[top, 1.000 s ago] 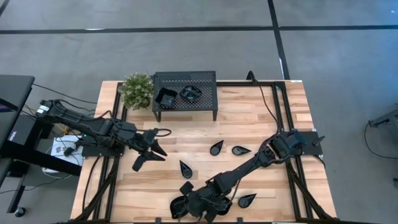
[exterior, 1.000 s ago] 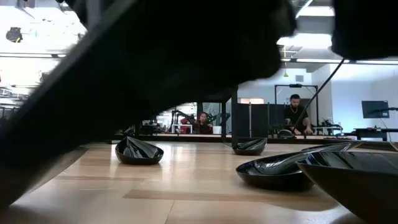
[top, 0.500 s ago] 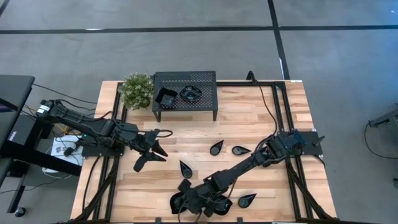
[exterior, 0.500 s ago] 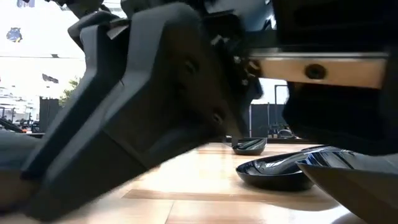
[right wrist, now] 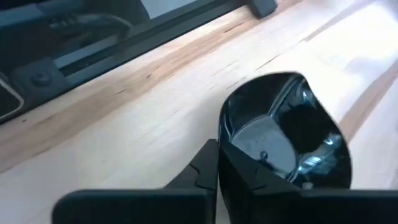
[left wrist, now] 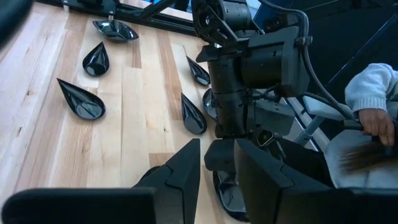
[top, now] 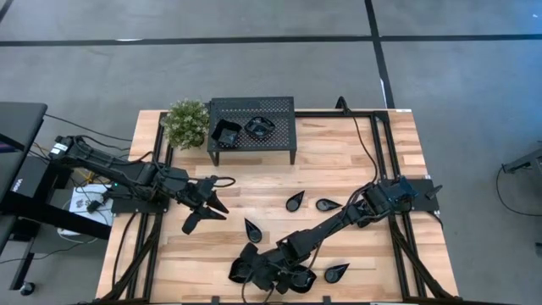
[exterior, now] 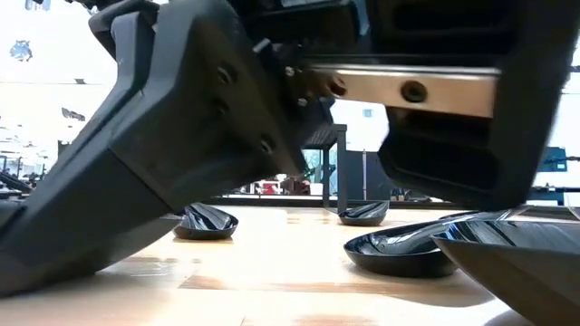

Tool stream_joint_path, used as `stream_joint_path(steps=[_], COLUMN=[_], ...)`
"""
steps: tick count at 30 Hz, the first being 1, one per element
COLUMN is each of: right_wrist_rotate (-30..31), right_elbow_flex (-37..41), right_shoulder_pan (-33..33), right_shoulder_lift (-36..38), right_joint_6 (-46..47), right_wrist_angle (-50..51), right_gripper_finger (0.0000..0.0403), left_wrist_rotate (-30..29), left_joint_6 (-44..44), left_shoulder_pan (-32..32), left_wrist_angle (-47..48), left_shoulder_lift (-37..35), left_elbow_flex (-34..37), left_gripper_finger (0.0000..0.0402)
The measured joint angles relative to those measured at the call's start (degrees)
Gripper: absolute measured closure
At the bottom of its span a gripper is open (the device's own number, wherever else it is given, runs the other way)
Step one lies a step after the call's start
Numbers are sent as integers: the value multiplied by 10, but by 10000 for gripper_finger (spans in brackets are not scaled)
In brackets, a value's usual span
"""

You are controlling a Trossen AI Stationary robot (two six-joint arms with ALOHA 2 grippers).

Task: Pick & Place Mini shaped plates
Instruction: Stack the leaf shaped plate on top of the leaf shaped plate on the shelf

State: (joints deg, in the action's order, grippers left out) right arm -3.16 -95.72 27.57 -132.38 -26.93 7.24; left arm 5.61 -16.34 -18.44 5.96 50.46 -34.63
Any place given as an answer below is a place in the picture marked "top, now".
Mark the black floor tape strip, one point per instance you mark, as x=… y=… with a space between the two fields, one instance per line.
x=211 y=41
x=378 y=55

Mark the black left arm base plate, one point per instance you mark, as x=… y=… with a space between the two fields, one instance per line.
x=139 y=207

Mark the black desk caster wheel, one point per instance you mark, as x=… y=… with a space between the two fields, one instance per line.
x=27 y=289

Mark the black perforated metal shelf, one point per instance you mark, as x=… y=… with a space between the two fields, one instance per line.
x=271 y=106

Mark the black teardrop mini plate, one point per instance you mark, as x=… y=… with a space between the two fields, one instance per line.
x=325 y=205
x=332 y=275
x=293 y=203
x=254 y=234

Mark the grey stand leg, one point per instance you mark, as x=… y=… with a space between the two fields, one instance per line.
x=523 y=163

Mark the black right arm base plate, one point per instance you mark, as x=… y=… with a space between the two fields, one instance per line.
x=425 y=201

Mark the white power strip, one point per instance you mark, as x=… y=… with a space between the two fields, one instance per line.
x=68 y=233

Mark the black frame brace post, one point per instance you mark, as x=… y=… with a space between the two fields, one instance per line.
x=342 y=103

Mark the black square mini plate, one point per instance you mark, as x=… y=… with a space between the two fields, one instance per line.
x=228 y=136

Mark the black rounded-square mini plate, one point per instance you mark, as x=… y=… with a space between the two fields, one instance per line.
x=235 y=273
x=259 y=127
x=308 y=279

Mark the white printed paper sheet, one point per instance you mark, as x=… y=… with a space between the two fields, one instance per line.
x=80 y=199

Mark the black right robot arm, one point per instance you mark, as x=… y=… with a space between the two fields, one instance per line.
x=334 y=222

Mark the black table edge bracket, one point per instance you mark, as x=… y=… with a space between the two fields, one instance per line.
x=215 y=300
x=326 y=300

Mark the black box with white lettering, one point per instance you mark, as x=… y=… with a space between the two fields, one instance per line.
x=29 y=178

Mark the green potted plant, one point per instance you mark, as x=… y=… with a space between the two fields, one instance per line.
x=186 y=123

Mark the black office desk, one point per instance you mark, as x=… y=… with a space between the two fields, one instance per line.
x=21 y=127

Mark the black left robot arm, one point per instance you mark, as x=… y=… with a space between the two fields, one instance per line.
x=127 y=171

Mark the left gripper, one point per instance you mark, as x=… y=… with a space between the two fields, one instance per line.
x=194 y=192

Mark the black aluminium rig frame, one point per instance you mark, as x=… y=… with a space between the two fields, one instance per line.
x=322 y=114

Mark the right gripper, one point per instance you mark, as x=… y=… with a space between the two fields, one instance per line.
x=275 y=262

